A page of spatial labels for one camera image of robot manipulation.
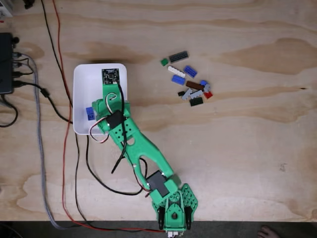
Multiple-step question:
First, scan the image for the white plastic bin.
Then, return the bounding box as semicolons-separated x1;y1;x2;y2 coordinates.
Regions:
73;63;128;136

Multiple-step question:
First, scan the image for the thick black camera cable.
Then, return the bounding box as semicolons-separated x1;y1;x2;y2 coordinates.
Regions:
12;80;149;196

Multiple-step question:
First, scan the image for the white red servo wire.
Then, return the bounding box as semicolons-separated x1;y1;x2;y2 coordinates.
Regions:
89;92;118;143

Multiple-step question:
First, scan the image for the white device box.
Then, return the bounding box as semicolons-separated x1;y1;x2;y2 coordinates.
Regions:
0;0;13;18

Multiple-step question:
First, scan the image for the black camera circuit board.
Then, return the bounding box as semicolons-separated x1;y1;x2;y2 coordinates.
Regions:
101;68;119;87

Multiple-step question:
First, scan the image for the blue hollow lego brick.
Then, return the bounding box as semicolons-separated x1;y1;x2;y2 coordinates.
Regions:
183;65;198;78

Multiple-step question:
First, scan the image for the thin red wire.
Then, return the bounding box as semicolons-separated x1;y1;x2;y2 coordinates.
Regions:
52;0;166;234

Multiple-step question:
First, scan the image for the black looped cable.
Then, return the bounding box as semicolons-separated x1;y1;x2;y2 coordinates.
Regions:
0;95;19;128

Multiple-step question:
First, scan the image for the thin black wire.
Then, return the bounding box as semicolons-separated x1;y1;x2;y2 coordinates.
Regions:
41;0;164;233

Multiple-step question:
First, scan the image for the long dark grey lego brick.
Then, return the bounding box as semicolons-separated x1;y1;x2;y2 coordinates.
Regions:
168;51;189;63

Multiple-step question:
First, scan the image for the grey braided cable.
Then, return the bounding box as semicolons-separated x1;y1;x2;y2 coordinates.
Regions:
13;52;82;230

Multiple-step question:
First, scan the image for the person's foot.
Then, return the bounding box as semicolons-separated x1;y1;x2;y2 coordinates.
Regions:
257;225;279;238

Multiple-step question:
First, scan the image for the long white lego brick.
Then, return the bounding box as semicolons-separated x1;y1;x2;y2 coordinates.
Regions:
167;65;186;77

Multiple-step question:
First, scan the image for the long brown lego brick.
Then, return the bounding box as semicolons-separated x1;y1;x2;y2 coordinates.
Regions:
185;80;205;91

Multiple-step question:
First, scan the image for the black usb hub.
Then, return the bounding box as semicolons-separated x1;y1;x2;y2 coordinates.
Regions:
0;32;14;95

